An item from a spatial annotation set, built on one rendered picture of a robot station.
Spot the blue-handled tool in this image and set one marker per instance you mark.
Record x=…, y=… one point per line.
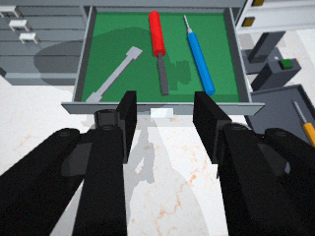
x=200, y=62

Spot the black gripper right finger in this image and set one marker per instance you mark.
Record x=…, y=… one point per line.
x=255, y=202

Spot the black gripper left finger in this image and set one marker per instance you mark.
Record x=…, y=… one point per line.
x=36, y=190

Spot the dark grey drawer chest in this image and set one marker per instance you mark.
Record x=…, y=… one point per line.
x=43, y=48

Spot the orange-handled screwdriver with red end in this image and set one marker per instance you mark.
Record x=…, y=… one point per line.
x=308, y=128

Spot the white tool board on black stand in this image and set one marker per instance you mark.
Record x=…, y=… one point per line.
x=272, y=18

